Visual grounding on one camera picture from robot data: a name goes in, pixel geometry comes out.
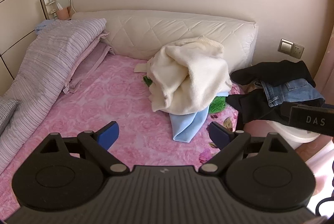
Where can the blue jeans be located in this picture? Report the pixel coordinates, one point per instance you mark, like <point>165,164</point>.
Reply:
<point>294,93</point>

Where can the cream wardrobe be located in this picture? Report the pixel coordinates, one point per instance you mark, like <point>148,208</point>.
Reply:
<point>15,17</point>

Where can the pink curtain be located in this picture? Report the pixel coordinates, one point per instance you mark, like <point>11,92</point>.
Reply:
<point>327,64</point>

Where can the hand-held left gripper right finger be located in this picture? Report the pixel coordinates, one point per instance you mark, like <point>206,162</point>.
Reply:
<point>218,135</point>

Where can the white cosmetics rack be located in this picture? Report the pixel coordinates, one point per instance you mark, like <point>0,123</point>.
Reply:
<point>51,8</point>

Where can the wall light switch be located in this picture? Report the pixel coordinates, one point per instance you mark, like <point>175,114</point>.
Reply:
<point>285,46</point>

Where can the green knit garment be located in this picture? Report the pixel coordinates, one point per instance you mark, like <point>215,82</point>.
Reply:
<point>218,105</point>

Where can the pink floral blanket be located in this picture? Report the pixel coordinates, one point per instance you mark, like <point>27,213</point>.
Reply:
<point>104,103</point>

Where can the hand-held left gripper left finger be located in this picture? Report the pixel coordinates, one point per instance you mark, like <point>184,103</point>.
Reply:
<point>108,134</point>

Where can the black garment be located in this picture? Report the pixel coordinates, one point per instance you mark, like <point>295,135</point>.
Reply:
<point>276,70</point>
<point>250,106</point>

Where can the cream fluffy garment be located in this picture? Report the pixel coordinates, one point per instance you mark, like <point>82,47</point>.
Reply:
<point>193,83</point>

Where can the white plastic stool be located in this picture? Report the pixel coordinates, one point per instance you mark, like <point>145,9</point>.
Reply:
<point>292,136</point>

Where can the cream quilted headboard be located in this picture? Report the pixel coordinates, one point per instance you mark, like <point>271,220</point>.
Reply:
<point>156,28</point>

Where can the wall power socket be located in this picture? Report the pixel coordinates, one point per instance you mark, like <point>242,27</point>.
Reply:
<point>297,51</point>

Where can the lilac striped duvet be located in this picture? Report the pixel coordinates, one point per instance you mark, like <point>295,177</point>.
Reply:
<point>39,70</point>

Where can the light blue garment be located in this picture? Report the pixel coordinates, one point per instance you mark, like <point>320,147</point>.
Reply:
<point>185,124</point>

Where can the pink cup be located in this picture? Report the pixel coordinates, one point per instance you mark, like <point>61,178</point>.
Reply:
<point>63,13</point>

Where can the grey striped pillow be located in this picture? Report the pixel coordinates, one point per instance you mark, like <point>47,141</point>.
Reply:
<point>7,114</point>

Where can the lilac pillow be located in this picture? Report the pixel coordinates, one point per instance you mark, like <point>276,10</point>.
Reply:
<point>88,64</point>
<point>100,36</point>

